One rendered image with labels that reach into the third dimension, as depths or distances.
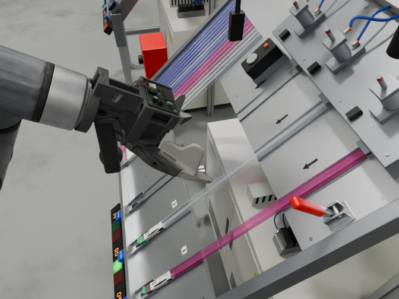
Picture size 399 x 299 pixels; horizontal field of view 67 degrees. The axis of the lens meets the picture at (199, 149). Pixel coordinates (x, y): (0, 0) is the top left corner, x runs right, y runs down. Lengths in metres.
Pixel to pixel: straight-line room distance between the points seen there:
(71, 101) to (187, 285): 0.39
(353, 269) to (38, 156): 1.77
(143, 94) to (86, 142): 1.68
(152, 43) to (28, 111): 0.99
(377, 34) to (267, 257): 0.59
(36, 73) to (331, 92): 0.38
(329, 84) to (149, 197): 0.48
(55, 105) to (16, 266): 1.39
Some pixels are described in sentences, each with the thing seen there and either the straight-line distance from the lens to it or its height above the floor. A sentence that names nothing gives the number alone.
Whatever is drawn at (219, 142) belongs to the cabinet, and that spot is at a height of 0.62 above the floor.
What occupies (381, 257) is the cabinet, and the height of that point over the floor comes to 0.62.
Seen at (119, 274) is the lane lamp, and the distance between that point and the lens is 0.81.
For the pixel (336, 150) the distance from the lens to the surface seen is 0.51.
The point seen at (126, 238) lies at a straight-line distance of 0.76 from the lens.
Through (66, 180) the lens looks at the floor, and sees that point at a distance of 1.91.
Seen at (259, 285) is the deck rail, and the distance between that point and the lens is 0.50.
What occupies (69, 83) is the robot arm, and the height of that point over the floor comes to 1.19.
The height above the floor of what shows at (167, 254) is 0.79.
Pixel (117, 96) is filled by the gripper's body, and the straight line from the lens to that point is 0.40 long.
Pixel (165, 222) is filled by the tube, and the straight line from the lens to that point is 0.67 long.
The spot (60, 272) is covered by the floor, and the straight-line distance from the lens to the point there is 1.63.
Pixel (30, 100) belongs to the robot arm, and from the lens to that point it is 0.39.
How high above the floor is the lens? 1.40
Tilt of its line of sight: 47 degrees down
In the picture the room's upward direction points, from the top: straight up
